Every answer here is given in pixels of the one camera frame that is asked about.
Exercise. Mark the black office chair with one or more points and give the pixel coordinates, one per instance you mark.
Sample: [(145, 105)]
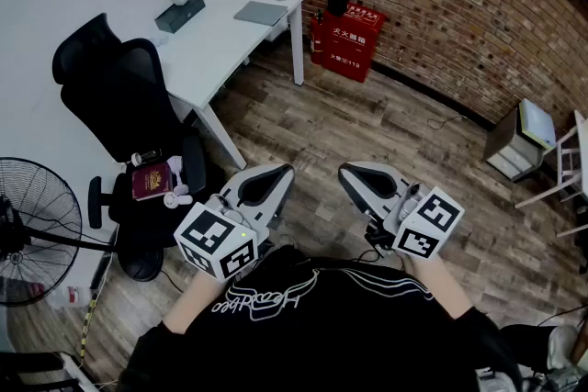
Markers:
[(115, 96)]

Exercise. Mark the grey notebook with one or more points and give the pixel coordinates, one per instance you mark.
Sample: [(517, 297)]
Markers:
[(260, 13)]

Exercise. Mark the red fire extinguisher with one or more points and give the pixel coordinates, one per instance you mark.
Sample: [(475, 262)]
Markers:
[(316, 41)]

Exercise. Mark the black cylinder bottle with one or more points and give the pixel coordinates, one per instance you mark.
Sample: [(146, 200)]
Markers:
[(147, 157)]

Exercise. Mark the yellow black striped stick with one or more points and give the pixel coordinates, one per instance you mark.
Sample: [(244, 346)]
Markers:
[(87, 326)]

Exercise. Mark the person's left forearm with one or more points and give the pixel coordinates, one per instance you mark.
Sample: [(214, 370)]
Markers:
[(193, 303)]

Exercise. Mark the white desk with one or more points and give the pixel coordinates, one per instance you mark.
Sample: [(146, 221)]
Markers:
[(216, 46)]

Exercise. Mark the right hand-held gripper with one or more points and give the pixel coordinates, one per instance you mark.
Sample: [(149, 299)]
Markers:
[(404, 206)]

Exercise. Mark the small grey cabinet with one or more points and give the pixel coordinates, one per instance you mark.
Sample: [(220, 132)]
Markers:
[(514, 147)]

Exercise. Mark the dark green box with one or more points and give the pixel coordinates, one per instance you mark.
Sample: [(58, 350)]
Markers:
[(177, 18)]

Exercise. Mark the black standing fan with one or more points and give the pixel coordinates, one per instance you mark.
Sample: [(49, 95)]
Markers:
[(11, 220)]

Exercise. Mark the white handheld mini fan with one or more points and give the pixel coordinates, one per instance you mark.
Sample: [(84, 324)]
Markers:
[(177, 199)]

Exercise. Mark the maroon passport booklet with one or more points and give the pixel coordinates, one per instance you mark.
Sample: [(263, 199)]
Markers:
[(151, 182)]

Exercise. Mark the person's right forearm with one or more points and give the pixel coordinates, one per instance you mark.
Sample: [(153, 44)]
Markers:
[(441, 289)]

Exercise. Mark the person's black printed shirt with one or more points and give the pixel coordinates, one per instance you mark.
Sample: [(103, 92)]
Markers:
[(344, 335)]

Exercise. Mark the small black box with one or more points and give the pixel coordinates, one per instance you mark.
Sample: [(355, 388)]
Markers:
[(339, 4)]

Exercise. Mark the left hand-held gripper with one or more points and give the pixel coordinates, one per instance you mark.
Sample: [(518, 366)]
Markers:
[(239, 216)]

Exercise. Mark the red fire equipment box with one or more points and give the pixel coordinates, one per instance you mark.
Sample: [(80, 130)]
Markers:
[(349, 50)]

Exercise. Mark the white wooden stand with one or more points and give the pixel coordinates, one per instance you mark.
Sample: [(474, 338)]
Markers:
[(582, 160)]

